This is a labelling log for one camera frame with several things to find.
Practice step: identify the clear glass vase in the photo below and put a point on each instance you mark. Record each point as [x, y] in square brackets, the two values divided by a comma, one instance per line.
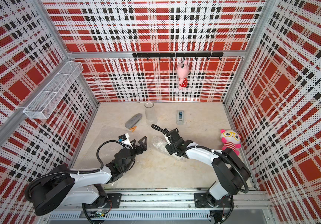
[150, 113]

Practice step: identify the pink owl plush toy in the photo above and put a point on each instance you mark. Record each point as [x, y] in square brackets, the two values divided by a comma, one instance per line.
[232, 140]

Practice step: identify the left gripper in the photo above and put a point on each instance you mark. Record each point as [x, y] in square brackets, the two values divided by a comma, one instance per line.
[143, 147]

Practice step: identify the pink hanging plush toy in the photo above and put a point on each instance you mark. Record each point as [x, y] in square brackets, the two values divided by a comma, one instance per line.
[182, 71]

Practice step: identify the bubble wrap sheet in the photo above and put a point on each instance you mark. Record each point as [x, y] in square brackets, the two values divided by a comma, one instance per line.
[107, 155]
[160, 144]

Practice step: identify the grey tape dispenser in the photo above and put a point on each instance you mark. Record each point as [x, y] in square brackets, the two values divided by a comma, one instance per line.
[180, 117]

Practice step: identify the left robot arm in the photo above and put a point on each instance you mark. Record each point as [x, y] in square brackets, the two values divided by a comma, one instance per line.
[63, 187]

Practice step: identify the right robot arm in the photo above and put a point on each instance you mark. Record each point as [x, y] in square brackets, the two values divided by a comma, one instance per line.
[232, 174]

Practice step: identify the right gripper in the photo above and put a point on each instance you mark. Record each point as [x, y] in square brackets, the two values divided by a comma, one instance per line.
[168, 147]

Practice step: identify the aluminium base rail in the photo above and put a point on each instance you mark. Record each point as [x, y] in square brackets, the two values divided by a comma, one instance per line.
[172, 205]

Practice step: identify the black hook rail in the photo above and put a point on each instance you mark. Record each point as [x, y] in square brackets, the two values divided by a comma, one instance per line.
[178, 54]

